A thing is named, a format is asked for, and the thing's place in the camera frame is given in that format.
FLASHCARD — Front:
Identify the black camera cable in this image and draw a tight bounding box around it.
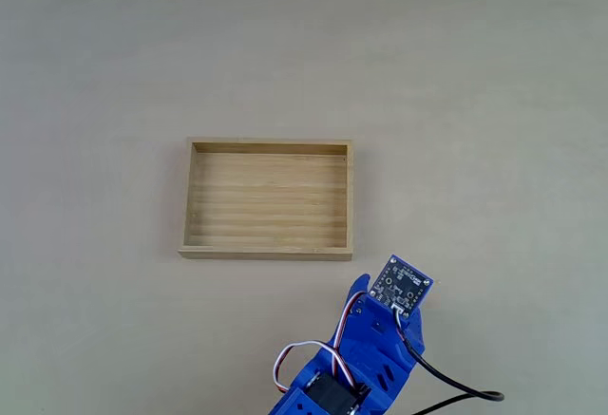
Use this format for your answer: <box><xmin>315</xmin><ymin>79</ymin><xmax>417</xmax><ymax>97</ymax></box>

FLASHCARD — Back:
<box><xmin>394</xmin><ymin>309</ymin><xmax>505</xmax><ymax>415</ymax></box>

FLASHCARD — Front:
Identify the camera circuit board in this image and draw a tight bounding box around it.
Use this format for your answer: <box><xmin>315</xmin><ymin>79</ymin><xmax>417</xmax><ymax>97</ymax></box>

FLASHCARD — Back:
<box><xmin>368</xmin><ymin>254</ymin><xmax>435</xmax><ymax>314</ymax></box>

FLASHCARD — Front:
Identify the wooden box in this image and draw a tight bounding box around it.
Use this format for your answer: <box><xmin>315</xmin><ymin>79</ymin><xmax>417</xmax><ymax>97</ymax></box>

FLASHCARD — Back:
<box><xmin>178</xmin><ymin>137</ymin><xmax>355</xmax><ymax>261</ymax></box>

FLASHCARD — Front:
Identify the red white black servo wire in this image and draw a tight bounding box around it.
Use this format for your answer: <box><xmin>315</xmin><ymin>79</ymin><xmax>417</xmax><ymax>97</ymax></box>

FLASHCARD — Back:
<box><xmin>274</xmin><ymin>291</ymin><xmax>368</xmax><ymax>393</ymax></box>

